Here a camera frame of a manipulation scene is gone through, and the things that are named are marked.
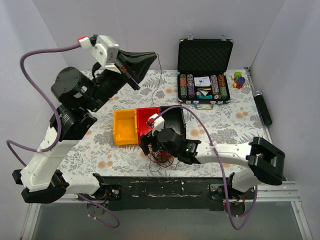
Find purple cable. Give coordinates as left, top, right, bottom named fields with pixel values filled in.
left=156, top=106, right=258, bottom=230
left=6, top=41, right=120, bottom=229

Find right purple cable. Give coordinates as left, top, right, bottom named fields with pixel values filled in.
left=156, top=106, right=258, bottom=230

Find black thin wire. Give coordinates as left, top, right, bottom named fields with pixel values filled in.
left=149, top=53, right=163, bottom=109

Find red black wires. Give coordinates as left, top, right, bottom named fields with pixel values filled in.
left=147, top=146, right=181, bottom=173

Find floral table mat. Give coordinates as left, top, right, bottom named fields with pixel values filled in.
left=59, top=70, right=270, bottom=177

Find black cylindrical flashlight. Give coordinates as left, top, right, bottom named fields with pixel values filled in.
left=253, top=90, right=273, bottom=126

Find white playing card deck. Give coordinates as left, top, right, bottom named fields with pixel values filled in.
left=194, top=76, right=211, bottom=87

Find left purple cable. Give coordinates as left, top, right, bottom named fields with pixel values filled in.
left=6, top=41, right=120, bottom=229

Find black plastic bin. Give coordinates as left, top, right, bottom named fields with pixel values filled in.
left=162, top=107, right=186, bottom=139

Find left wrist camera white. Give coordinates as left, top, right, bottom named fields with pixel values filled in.
left=77, top=34, right=121, bottom=74

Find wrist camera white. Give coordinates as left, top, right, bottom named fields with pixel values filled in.
left=77, top=34, right=121, bottom=74
left=147, top=113, right=165, bottom=135

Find colourful toy block train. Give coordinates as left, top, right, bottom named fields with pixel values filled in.
left=231, top=71, right=246, bottom=89

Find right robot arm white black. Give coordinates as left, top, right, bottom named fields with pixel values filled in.
left=139, top=128, right=285, bottom=199

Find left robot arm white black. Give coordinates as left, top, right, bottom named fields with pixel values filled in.
left=12, top=50, right=157, bottom=204

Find yellow plastic bin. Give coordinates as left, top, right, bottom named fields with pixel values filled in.
left=112, top=109, right=139, bottom=146

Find red plastic bin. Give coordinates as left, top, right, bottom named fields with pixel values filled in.
left=136, top=106, right=160, bottom=143

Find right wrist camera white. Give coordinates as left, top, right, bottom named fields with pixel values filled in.
left=147, top=113, right=165, bottom=135

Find black poker chip case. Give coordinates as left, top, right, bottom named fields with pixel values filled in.
left=177, top=35, right=234, bottom=107

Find aluminium frame rail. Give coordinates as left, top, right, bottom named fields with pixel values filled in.
left=28, top=181, right=299, bottom=206

